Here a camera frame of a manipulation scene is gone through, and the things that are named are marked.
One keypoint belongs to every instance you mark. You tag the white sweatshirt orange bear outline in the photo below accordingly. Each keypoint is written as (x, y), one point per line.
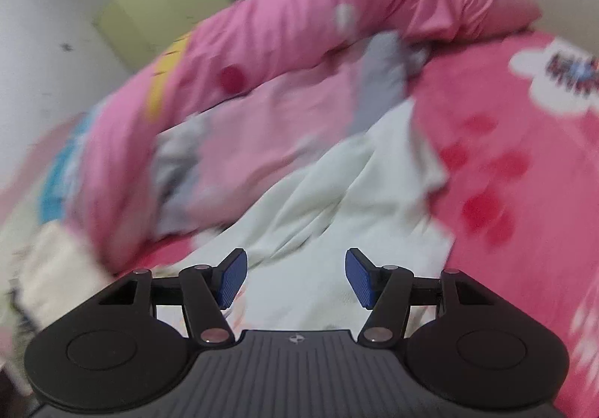
(327, 212)

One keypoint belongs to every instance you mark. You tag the pink patterned quilt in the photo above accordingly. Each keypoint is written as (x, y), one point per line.
(262, 38)

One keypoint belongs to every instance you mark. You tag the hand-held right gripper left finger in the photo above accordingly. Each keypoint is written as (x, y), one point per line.
(232, 280)

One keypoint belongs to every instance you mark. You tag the pale green cabinet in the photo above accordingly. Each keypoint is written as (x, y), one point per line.
(154, 1)

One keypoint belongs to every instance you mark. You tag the cream knit cloth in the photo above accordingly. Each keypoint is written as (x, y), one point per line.
(51, 259)

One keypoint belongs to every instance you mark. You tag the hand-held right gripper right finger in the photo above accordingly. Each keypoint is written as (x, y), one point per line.
(358, 280)

